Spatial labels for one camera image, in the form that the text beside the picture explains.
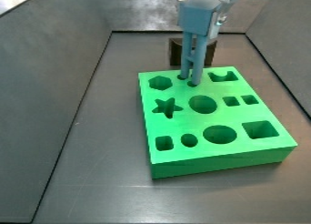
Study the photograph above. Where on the green foam shape board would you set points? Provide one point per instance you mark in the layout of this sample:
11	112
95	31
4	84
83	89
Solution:
210	127

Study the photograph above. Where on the blue three prong object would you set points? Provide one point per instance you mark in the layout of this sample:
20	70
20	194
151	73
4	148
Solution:
195	16

